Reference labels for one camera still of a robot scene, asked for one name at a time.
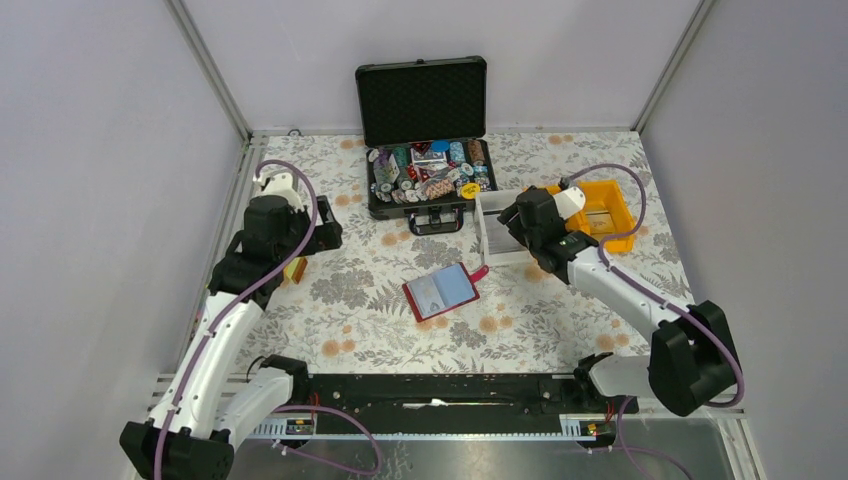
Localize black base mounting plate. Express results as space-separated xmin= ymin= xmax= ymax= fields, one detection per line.
xmin=289 ymin=374 xmax=639 ymax=430

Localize orange green sticky note block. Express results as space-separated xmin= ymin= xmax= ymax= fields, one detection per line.
xmin=283 ymin=257 xmax=308 ymax=284

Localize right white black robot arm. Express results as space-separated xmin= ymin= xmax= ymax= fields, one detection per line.
xmin=497 ymin=187 xmax=744 ymax=417

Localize white plastic bin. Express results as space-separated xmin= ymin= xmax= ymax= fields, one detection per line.
xmin=474 ymin=190 xmax=535 ymax=268

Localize yellow round dealer chip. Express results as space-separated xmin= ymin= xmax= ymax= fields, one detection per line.
xmin=458 ymin=182 xmax=481 ymax=200

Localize white slotted cable duct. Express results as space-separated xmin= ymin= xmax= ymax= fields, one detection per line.
xmin=247 ymin=414 xmax=616 ymax=444

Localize cards in white bin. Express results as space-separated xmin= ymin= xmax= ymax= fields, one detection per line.
xmin=483 ymin=211 xmax=524 ymax=255

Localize yellow bin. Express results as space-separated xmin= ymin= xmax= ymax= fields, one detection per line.
xmin=525 ymin=185 xmax=573 ymax=196
xmin=565 ymin=180 xmax=636 ymax=241

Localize white grey credit card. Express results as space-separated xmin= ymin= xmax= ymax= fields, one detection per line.
xmin=407 ymin=276 xmax=445 ymax=317

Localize beige cards in yellow bin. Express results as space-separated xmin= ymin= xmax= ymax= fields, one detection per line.
xmin=586 ymin=211 xmax=616 ymax=238

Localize red leather card holder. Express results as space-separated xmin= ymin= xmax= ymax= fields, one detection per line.
xmin=402 ymin=262 xmax=489 ymax=323

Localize floral patterned table mat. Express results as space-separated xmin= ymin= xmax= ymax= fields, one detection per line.
xmin=232 ymin=132 xmax=692 ymax=374

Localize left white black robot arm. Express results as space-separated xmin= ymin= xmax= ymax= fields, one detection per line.
xmin=119 ymin=195 xmax=342 ymax=479

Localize black poker chip case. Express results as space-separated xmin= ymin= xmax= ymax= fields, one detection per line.
xmin=354 ymin=56 xmax=498 ymax=236

